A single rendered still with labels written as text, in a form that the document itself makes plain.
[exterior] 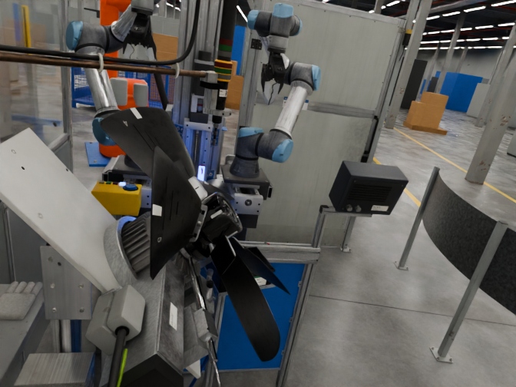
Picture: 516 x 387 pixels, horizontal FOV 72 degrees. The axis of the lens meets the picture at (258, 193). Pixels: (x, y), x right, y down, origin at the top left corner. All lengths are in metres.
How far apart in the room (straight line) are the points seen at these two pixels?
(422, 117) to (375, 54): 10.25
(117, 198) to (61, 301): 0.50
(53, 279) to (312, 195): 2.50
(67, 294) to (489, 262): 2.11
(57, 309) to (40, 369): 0.15
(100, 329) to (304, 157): 2.50
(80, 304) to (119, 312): 0.30
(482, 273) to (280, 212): 1.56
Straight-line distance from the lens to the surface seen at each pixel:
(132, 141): 0.92
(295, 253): 1.57
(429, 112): 13.28
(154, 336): 0.68
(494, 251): 2.40
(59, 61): 0.73
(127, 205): 1.37
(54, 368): 1.06
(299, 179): 3.05
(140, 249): 0.89
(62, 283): 0.95
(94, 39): 1.75
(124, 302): 0.71
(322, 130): 2.98
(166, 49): 9.03
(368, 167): 1.53
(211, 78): 0.89
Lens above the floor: 1.62
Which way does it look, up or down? 22 degrees down
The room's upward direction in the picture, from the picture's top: 10 degrees clockwise
